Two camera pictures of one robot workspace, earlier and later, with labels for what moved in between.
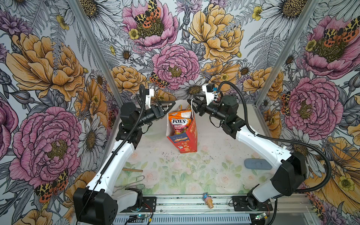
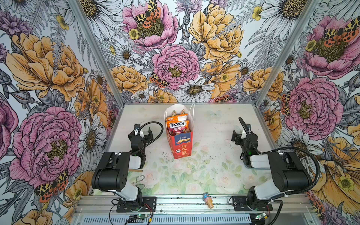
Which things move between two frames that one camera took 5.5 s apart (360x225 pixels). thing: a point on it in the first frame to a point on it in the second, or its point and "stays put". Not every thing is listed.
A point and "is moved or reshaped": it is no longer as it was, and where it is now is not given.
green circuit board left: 137,218 stays put
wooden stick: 132,170 stays put
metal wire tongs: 131,185 stays put
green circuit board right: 260,216 stays put
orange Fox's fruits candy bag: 179,120 is moved or reshaped
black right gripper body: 213,110 to 239,141
